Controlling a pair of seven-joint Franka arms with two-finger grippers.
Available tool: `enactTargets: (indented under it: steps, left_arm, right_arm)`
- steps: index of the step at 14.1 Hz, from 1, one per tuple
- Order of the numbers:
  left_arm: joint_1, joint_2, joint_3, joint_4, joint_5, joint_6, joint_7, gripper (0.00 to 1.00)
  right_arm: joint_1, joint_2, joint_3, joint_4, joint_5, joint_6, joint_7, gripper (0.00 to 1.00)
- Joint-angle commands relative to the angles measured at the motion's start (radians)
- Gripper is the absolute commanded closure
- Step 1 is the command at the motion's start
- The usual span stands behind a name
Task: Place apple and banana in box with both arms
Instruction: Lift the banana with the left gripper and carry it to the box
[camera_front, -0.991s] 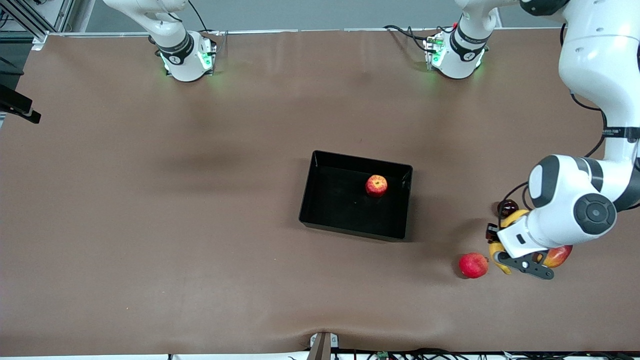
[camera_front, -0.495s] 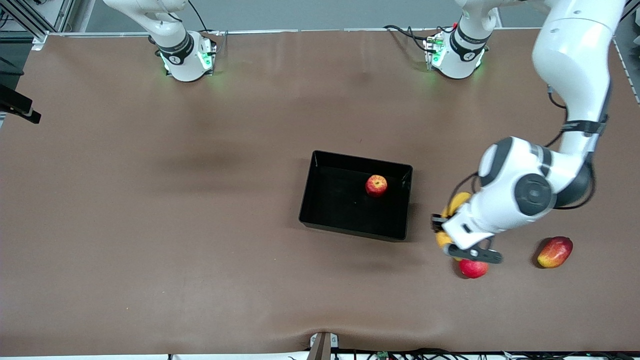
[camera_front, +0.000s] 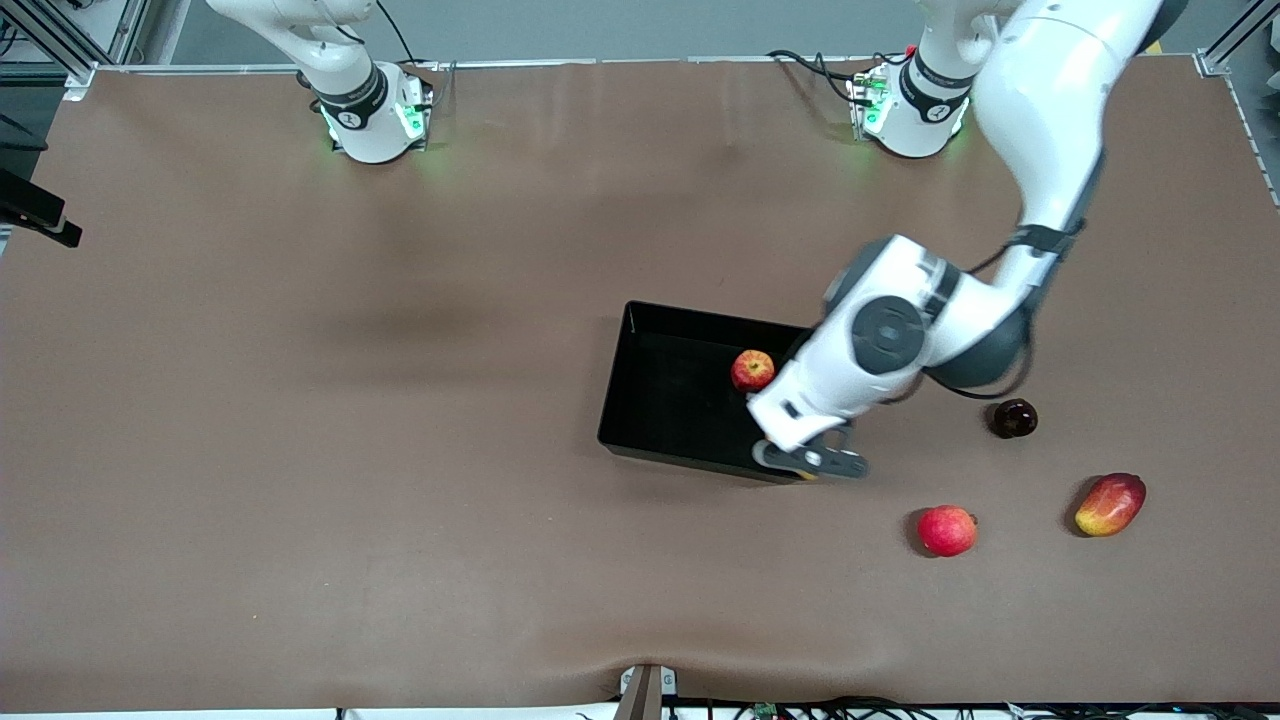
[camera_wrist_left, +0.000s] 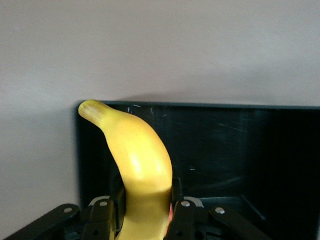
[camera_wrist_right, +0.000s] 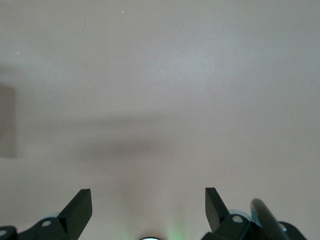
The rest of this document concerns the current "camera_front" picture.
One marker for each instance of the red yellow mango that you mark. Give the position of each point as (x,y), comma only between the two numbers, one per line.
(1110,505)

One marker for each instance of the silver table edge rail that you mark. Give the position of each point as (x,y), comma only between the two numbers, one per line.
(600,62)

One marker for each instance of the black plastic box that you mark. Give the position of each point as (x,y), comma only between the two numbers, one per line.
(660,400)

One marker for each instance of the brown pole with metal bracket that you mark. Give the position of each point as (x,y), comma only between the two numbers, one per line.
(645,695)

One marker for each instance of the small green circuit board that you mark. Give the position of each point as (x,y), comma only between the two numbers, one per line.
(767,711)

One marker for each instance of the dark purple plum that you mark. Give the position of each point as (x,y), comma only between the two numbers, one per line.
(1013,419)

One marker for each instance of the red apple on table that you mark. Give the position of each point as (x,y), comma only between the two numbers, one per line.
(946,531)

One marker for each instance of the red yellow apple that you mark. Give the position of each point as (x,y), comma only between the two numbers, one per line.
(750,371)

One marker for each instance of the silver aluminium frame profile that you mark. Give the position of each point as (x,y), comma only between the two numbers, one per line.
(1215,62)
(128,30)

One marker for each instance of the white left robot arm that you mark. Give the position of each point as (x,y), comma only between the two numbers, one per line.
(1040,110)

